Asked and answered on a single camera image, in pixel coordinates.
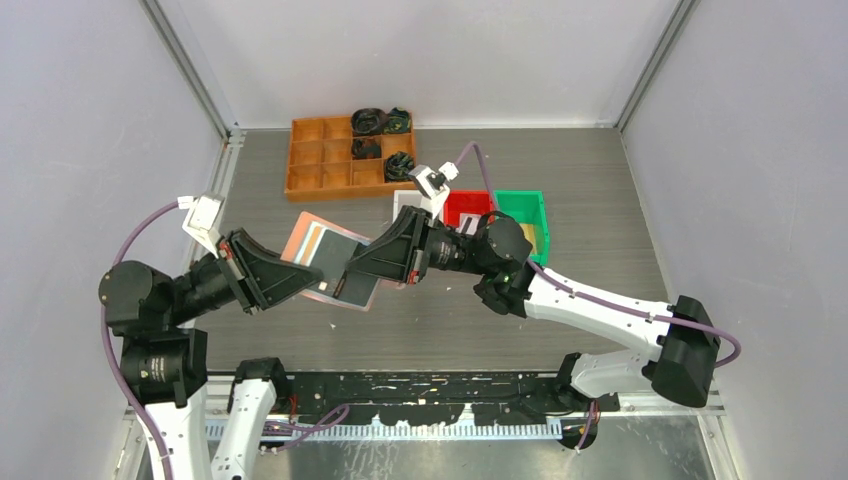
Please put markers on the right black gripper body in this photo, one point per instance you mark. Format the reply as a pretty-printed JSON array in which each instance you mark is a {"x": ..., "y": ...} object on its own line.
[{"x": 447, "y": 250}]

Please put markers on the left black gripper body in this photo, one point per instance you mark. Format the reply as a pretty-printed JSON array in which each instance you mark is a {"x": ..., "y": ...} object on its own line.
[{"x": 205, "y": 284}]

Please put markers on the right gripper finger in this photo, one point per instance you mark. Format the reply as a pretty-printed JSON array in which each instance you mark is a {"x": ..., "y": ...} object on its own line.
[
  {"x": 393, "y": 261},
  {"x": 411, "y": 225}
]

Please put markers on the dark grey credit card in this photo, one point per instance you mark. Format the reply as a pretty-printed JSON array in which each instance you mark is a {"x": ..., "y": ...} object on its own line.
[{"x": 330, "y": 255}]

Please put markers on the tan leather card holder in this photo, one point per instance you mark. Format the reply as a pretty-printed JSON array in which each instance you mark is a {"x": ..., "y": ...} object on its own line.
[{"x": 302, "y": 241}]

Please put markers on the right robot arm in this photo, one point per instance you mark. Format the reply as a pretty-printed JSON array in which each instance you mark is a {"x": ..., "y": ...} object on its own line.
[{"x": 669, "y": 349}]

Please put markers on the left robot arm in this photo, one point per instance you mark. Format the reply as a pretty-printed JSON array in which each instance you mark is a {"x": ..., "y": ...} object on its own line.
[{"x": 163, "y": 363}]

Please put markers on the white cards in red bin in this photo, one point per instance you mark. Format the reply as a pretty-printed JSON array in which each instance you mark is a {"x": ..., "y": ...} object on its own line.
[{"x": 468, "y": 223}]

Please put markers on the gold cards in green bin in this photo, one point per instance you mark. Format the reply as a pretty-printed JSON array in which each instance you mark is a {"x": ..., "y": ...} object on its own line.
[{"x": 529, "y": 232}]

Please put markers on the white bin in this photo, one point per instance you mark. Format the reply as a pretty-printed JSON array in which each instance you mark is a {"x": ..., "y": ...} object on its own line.
[{"x": 403, "y": 198}]

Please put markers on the red bin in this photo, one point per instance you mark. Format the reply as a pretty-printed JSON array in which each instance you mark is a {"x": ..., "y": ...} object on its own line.
[{"x": 465, "y": 201}]

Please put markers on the black rolled belt lower right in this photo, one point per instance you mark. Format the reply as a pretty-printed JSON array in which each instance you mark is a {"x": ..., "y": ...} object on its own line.
[{"x": 397, "y": 167}]

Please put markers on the black rolled belt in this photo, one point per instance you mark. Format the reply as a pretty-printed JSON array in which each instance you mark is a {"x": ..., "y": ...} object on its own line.
[
  {"x": 397, "y": 167},
  {"x": 366, "y": 148},
  {"x": 399, "y": 121},
  {"x": 368, "y": 122}
]

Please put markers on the black rolled belt middle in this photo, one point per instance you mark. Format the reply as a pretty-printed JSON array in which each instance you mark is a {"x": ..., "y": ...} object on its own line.
[{"x": 366, "y": 148}]

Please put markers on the green bin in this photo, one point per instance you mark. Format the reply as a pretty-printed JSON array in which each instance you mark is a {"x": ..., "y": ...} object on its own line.
[{"x": 528, "y": 206}]

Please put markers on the black rolled belt top right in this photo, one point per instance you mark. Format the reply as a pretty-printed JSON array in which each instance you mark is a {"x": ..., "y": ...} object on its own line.
[{"x": 399, "y": 121}]

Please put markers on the orange compartment tray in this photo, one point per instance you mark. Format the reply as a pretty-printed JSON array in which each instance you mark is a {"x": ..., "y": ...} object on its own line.
[{"x": 320, "y": 166}]

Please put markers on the black rolled belt top left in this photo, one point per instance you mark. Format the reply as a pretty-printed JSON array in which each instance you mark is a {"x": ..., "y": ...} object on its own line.
[{"x": 368, "y": 122}]

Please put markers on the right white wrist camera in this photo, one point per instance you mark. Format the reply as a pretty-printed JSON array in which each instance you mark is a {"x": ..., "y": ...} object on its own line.
[{"x": 433, "y": 185}]

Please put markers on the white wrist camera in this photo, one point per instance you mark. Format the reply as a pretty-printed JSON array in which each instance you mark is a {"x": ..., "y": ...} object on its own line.
[
  {"x": 433, "y": 185},
  {"x": 202, "y": 219}
]

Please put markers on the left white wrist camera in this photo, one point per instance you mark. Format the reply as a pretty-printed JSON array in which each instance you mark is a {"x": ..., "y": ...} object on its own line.
[{"x": 202, "y": 219}]

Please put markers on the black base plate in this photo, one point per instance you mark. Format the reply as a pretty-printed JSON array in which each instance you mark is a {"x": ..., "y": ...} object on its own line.
[{"x": 429, "y": 398}]

